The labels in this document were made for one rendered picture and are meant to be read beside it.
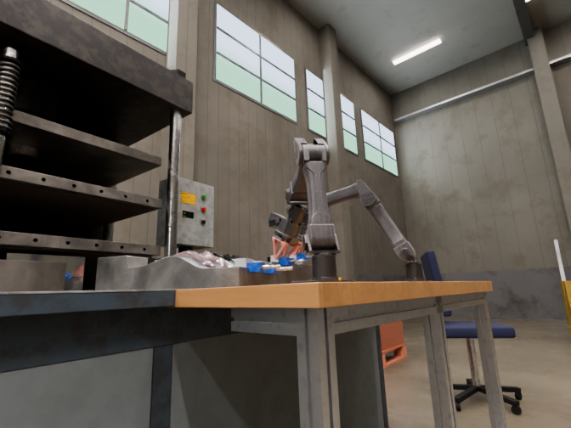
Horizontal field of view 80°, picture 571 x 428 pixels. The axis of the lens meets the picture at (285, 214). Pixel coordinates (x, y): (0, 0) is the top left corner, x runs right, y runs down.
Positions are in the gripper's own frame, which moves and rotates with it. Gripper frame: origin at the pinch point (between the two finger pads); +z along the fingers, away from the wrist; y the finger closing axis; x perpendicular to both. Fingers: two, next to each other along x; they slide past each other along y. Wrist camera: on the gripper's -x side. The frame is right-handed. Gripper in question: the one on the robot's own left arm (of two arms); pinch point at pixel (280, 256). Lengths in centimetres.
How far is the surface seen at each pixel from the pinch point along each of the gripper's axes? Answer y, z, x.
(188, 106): -7, -47, -106
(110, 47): 38, -56, -110
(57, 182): 49, 8, -86
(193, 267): 39.0, 5.1, 2.1
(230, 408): 28, 36, 24
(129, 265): 45, 14, -18
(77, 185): 42, 7, -86
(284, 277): 0.1, 5.7, 5.1
